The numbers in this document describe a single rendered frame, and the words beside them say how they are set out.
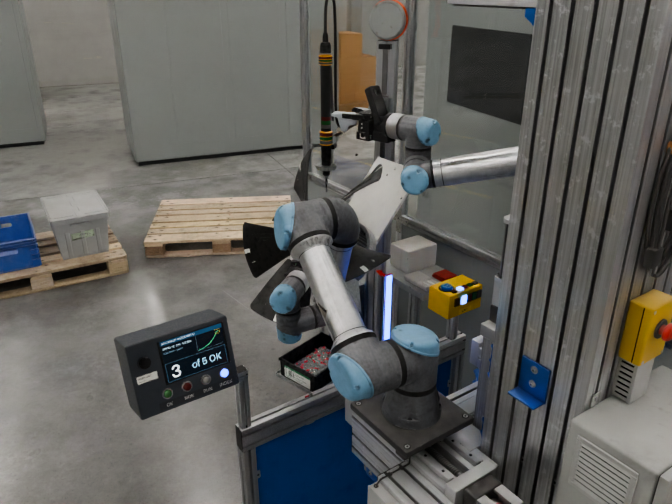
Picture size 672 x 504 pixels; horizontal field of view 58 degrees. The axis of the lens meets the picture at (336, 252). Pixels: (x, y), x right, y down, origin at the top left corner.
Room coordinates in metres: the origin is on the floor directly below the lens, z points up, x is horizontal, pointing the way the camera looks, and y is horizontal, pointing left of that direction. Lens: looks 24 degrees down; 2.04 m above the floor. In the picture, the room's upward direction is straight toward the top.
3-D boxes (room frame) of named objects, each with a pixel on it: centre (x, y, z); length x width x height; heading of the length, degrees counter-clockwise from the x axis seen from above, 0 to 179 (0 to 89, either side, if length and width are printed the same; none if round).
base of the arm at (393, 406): (1.24, -0.19, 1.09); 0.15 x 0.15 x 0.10
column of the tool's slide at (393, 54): (2.66, -0.22, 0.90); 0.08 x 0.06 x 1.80; 70
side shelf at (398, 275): (2.39, -0.35, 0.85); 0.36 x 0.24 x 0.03; 35
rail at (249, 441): (1.63, -0.09, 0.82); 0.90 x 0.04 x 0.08; 125
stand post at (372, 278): (2.29, -0.17, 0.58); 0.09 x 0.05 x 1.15; 35
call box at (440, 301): (1.86, -0.41, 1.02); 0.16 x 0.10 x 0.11; 125
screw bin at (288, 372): (1.73, 0.06, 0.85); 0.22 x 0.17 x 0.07; 139
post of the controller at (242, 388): (1.39, 0.26, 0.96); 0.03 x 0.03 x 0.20; 35
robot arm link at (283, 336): (1.60, 0.13, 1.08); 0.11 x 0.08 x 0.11; 118
